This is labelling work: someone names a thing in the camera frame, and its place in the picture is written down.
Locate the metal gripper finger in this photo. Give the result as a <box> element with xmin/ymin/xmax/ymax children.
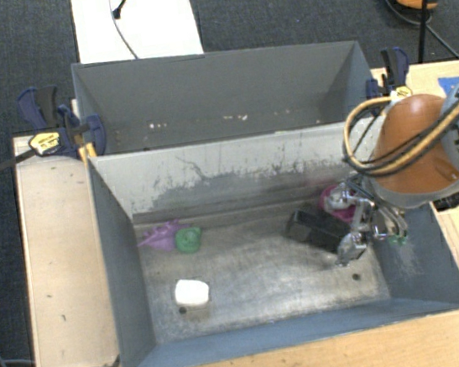
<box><xmin>321</xmin><ymin>186</ymin><xmax>365</xmax><ymax>215</ymax></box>
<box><xmin>331</xmin><ymin>229</ymin><xmax>372</xmax><ymax>269</ymax></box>

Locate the magenta toy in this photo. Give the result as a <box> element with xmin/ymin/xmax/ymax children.
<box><xmin>316</xmin><ymin>181</ymin><xmax>359</xmax><ymax>227</ymax></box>

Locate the black box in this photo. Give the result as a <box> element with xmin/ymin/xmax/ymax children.
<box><xmin>279</xmin><ymin>198</ymin><xmax>357</xmax><ymax>262</ymax></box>

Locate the grey metal bin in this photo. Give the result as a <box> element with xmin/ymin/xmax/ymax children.
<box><xmin>70</xmin><ymin>13</ymin><xmax>459</xmax><ymax>367</ymax></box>

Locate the green toy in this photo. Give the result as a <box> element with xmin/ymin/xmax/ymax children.
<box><xmin>172</xmin><ymin>224</ymin><xmax>206</xmax><ymax>256</ymax></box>

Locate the white block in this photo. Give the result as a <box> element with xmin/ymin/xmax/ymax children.
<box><xmin>171</xmin><ymin>275</ymin><xmax>213</xmax><ymax>312</ymax></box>

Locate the purple toy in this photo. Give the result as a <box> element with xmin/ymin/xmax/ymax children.
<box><xmin>134</xmin><ymin>218</ymin><xmax>185</xmax><ymax>256</ymax></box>

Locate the pale wood board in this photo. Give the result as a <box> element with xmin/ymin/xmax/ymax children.
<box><xmin>3</xmin><ymin>125</ymin><xmax>123</xmax><ymax>367</ymax></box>

